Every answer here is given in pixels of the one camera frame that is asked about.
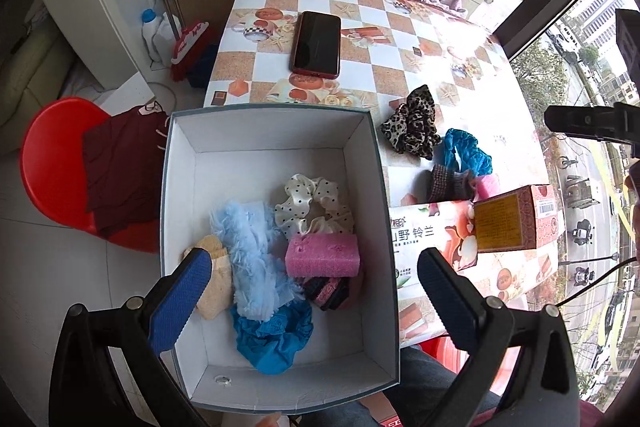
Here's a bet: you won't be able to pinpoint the maroon cloth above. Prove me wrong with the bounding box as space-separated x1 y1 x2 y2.
81 103 173 238

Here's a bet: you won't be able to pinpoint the small pink soft piece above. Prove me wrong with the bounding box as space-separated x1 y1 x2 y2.
472 173 501 200

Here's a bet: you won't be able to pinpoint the black phone with red case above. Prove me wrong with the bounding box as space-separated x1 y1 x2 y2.
289 11 342 80

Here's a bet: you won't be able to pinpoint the checkered patterned tablecloth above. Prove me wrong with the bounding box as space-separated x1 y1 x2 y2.
202 0 563 343

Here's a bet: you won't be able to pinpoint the floral tissue pack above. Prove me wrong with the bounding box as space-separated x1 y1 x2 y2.
389 199 481 308

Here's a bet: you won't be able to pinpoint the person's legs in jeans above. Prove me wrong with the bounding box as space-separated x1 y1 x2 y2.
300 347 501 427

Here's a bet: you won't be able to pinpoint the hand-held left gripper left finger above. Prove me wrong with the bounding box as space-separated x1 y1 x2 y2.
47 247 214 427

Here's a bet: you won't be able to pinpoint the beige fluffy scrunchie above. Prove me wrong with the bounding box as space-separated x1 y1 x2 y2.
182 234 236 320

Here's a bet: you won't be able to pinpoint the white bottle with blue cap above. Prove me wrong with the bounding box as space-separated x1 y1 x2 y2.
141 8 160 65

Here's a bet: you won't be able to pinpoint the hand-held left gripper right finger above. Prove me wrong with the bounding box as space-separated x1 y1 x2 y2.
416 247 583 427

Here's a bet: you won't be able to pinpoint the dark window frame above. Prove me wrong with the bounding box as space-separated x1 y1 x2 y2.
492 0 616 60

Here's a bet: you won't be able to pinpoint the white storage box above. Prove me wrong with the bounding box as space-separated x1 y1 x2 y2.
160 103 402 414

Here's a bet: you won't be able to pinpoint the red plastic chair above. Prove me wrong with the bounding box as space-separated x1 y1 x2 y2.
20 98 161 254

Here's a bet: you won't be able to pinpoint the pink cloth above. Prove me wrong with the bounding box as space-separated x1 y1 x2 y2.
425 0 468 20

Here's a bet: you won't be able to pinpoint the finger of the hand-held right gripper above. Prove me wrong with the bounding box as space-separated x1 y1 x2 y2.
616 9 640 78
545 102 640 156

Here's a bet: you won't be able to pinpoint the dark plaid scrunchie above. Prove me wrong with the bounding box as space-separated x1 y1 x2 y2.
426 164 478 204

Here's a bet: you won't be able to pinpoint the white polka dot scrunchie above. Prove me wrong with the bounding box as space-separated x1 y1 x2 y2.
274 174 356 240

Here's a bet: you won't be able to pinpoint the white red plastic basin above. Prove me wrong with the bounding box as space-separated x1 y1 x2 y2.
417 334 506 395

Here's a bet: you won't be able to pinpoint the cream sofa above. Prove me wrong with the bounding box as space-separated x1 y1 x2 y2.
0 19 76 158

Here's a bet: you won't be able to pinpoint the blue dustpan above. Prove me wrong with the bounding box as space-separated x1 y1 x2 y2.
187 44 221 88

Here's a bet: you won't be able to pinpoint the red patterned cardboard box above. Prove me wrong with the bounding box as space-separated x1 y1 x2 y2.
472 184 563 254

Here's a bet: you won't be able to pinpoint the person's right hand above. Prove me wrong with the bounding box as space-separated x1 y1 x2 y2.
625 159 640 253

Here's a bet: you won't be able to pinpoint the pink sponge block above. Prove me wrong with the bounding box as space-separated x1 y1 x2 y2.
285 233 361 279

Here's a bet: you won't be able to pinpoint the leopard print scrunchie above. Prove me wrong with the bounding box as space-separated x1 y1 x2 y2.
380 84 443 160

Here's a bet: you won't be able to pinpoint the red patterned carton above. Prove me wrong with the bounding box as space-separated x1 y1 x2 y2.
360 407 406 427

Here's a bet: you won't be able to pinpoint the black cable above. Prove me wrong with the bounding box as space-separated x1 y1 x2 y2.
554 254 640 309

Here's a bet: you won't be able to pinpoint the white plastic bottle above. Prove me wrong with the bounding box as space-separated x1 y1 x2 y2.
154 12 182 66

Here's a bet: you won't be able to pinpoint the light blue fluffy scrunchie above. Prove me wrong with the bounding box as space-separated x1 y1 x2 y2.
210 201 301 320

